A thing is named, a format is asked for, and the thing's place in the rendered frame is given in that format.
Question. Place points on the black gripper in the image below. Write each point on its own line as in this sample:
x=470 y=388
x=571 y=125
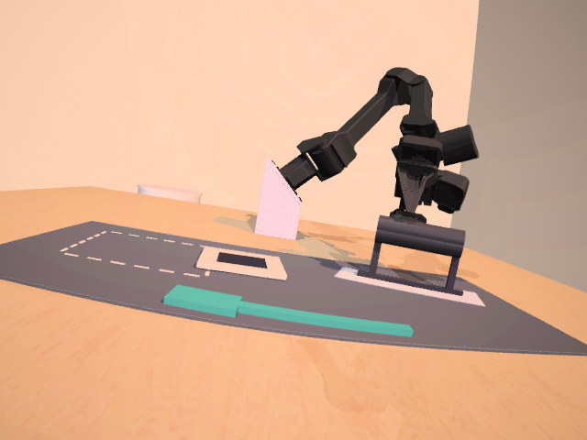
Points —
x=418 y=161

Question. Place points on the cream tile with dark rectangle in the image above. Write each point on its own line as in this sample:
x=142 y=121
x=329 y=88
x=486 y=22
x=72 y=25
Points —
x=241 y=262

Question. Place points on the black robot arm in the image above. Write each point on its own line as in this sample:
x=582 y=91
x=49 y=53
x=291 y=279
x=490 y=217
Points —
x=334 y=151

